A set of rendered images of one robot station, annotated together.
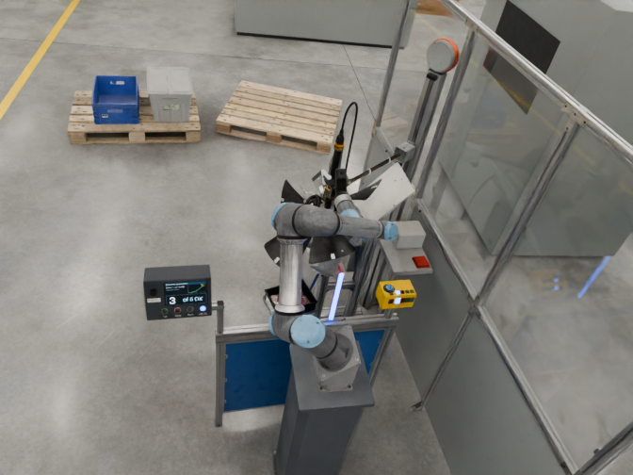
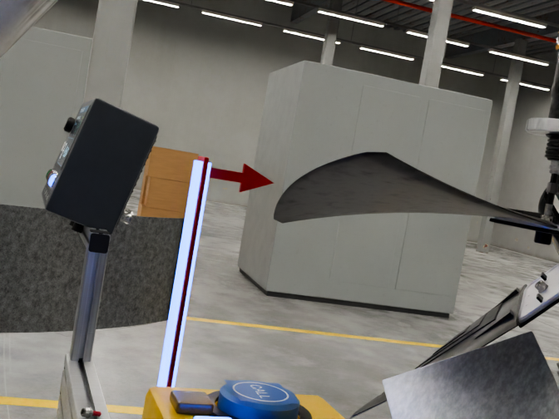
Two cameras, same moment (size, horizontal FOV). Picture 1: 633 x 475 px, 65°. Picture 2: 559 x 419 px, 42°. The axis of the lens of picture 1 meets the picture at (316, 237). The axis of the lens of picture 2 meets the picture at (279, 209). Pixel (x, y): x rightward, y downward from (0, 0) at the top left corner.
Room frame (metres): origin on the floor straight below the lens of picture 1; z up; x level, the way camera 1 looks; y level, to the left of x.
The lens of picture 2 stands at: (1.64, -0.73, 1.19)
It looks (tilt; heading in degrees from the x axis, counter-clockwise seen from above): 3 degrees down; 89
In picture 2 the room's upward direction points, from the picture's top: 10 degrees clockwise
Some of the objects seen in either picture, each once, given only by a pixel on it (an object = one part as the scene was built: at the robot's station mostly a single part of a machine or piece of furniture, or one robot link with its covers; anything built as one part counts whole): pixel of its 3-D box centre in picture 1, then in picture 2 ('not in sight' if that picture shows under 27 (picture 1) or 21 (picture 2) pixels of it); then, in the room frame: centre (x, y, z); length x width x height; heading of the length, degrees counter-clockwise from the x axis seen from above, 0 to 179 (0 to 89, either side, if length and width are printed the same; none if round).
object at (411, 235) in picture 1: (406, 233); not in sight; (2.28, -0.51, 0.92); 0.17 x 0.16 x 0.11; 109
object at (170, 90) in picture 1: (170, 94); not in sight; (4.52, 1.70, 0.31); 0.60 x 0.42 x 0.33; 21
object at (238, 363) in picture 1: (300, 370); not in sight; (1.54, -0.05, 0.45); 0.82 x 0.02 x 0.66; 109
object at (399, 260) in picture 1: (402, 250); not in sight; (2.20, -0.51, 0.85); 0.36 x 0.24 x 0.03; 19
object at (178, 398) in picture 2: not in sight; (191, 402); (1.62, -0.39, 1.08); 0.02 x 0.02 x 0.01; 19
